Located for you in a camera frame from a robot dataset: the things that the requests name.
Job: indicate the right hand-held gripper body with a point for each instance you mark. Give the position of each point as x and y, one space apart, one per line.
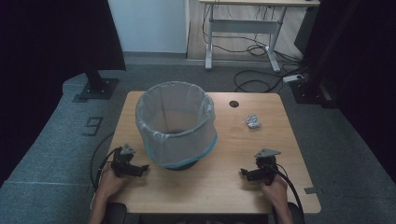
265 163

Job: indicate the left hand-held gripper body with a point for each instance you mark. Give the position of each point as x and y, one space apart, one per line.
122 161

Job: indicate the silver wrapper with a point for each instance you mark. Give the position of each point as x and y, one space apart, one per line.
252 121

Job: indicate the bin with clear liner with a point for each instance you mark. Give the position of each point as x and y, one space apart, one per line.
176 124

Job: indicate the person's left hand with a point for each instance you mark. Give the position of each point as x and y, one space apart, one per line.
109 183

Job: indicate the person's right hand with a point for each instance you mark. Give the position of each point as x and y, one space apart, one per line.
275 191

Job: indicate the black stand base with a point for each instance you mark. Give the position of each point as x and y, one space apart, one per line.
99 88

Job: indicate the black metal stand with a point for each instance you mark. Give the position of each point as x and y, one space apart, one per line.
311 93

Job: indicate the white power strip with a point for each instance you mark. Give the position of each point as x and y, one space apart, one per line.
293 78

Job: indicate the black box under desk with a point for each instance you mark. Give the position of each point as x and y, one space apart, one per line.
306 31

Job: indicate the white partition panel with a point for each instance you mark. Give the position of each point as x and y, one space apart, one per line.
149 25

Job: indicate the white desk frame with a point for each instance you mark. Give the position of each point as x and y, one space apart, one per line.
243 26

